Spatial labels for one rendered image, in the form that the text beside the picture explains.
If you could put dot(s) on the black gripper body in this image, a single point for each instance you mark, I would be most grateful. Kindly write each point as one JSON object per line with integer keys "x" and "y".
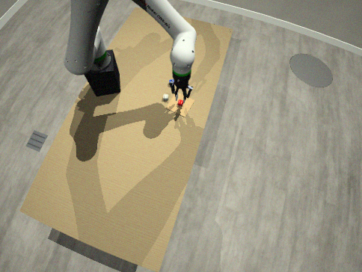
{"x": 177, "y": 84}

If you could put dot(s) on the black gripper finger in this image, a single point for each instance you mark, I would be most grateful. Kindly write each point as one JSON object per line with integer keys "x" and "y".
{"x": 185, "y": 94}
{"x": 173, "y": 89}

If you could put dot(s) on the tan square mat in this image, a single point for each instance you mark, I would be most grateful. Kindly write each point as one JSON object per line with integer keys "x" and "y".
{"x": 181, "y": 110}

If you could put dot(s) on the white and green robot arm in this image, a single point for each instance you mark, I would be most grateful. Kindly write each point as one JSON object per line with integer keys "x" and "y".
{"x": 85, "y": 38}

